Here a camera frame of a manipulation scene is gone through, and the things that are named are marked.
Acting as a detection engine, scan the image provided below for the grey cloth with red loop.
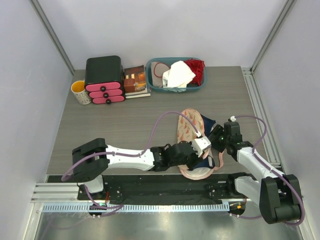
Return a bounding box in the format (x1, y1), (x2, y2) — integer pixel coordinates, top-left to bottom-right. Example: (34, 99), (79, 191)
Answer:
(150, 61), (170, 88)

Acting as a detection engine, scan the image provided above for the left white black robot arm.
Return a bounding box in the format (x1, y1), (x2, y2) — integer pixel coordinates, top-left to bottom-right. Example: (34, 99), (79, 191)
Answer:
(70, 138), (204, 200)

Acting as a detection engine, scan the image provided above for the stack of books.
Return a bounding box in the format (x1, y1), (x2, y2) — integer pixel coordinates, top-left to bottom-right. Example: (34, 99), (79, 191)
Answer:
(123, 65), (150, 98)

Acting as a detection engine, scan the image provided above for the yellow inside patterned mug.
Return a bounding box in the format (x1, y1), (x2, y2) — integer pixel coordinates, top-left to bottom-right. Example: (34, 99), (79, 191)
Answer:
(70, 80), (92, 105)

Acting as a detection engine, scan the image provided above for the black pink drawer organizer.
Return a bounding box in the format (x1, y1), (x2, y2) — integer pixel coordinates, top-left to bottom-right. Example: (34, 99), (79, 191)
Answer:
(84, 55), (125, 105)

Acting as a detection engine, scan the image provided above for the white cloth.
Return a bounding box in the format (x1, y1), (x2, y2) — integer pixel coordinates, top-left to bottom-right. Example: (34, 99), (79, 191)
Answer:
(162, 60), (196, 89)

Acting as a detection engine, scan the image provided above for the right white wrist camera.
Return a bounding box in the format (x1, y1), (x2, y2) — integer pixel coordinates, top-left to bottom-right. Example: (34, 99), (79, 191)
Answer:
(228, 115), (237, 122)

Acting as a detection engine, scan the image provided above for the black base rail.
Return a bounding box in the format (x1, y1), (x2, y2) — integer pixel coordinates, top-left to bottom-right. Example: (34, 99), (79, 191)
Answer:
(91, 174), (245, 206)

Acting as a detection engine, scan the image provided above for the teal plastic basket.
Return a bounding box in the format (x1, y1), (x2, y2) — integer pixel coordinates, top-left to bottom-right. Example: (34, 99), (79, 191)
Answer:
(145, 57), (208, 93)

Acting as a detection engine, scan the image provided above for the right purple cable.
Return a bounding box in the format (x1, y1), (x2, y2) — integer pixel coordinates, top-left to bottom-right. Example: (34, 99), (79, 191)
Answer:
(234, 115), (306, 227)

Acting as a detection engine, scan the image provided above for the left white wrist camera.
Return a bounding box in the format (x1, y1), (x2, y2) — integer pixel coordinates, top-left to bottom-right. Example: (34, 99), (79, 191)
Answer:
(191, 136), (211, 158)

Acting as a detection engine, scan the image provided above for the pink mesh laundry bag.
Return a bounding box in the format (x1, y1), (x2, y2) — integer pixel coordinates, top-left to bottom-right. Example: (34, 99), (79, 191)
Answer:
(177, 108), (224, 181)

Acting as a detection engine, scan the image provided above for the red garment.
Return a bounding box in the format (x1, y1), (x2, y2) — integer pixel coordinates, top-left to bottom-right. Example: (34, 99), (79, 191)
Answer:
(184, 58), (205, 86)

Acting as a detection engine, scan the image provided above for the white slotted cable duct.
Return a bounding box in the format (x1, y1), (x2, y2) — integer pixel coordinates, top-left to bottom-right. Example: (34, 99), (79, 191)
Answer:
(42, 202), (230, 213)

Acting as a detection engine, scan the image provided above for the navy blue bra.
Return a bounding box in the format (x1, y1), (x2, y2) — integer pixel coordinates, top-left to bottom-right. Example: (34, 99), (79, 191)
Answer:
(194, 114), (216, 169)

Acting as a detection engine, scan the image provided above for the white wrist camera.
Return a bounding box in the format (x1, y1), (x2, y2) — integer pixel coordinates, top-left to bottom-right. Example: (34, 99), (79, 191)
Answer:
(191, 136), (211, 158)
(228, 115), (237, 122)

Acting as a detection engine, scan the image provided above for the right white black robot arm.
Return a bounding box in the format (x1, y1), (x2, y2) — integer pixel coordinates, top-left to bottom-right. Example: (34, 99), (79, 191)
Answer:
(208, 121), (305, 226)

